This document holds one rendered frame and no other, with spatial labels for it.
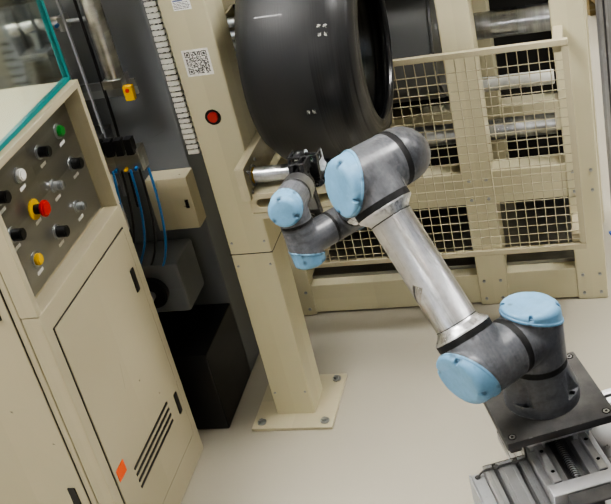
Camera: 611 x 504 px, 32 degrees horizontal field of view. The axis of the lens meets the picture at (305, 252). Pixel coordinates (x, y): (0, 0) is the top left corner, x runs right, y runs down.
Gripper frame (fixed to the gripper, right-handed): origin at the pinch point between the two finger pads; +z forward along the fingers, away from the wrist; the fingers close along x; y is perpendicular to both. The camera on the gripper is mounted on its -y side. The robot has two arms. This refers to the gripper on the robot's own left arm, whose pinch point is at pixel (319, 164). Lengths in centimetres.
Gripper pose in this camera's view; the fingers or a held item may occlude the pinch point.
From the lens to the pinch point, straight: 262.1
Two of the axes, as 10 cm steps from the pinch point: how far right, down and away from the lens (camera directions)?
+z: 2.3, -4.2, 8.8
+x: -9.6, 0.7, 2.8
